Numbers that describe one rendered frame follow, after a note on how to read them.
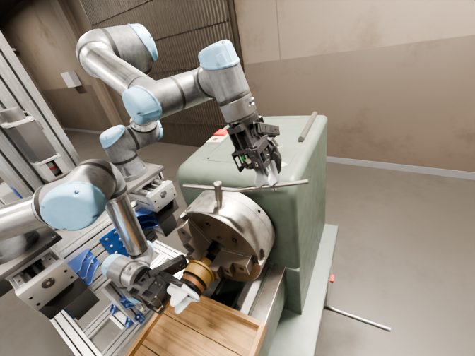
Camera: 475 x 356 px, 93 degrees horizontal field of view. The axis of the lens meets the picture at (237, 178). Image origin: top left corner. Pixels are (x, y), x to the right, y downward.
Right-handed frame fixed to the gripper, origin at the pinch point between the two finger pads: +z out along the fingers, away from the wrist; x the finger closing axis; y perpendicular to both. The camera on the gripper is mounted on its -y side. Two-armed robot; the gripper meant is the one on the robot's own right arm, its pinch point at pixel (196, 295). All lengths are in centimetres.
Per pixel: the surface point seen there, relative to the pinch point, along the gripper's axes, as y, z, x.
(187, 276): -2.0, -3.4, 3.7
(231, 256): -12.9, 4.3, 2.4
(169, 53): -280, -241, 51
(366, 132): -255, 35, -64
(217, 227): -14.9, 0.5, 11.2
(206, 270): -6.0, -0.2, 2.8
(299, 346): -18, 21, -54
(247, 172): -35.0, 1.7, 17.2
